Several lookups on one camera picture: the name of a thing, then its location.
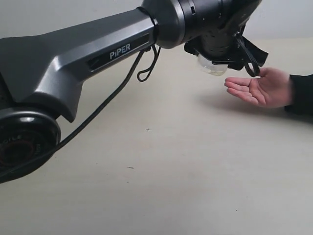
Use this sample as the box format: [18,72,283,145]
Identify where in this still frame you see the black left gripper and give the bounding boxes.
[184,34,268,71]

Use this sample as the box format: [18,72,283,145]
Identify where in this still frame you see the black sleeved forearm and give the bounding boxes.
[284,74,313,116]

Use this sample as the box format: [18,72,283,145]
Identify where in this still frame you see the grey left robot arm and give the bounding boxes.
[0,0,268,183]

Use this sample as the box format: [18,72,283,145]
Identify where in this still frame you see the white tea bottle orange label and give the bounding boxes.
[197,54,228,76]

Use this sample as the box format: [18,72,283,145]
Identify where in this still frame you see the person's open bare hand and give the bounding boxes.
[224,68,293,108]

